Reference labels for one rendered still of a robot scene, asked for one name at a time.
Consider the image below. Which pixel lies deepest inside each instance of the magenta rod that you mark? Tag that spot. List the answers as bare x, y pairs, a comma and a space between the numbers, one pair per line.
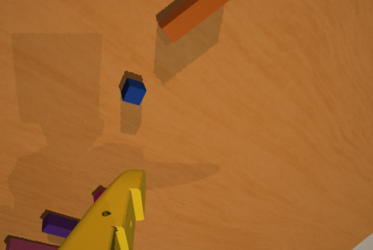
98, 194

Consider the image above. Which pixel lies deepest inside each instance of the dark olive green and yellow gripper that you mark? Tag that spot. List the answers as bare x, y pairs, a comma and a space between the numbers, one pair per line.
110, 222

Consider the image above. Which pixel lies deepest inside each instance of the dark blue cube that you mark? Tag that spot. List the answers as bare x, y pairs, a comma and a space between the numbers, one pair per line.
133, 91

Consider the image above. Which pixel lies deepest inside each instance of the orange rod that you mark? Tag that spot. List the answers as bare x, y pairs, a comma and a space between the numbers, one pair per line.
187, 16

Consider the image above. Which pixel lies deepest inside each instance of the purple rod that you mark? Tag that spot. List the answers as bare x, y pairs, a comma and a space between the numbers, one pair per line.
57, 225

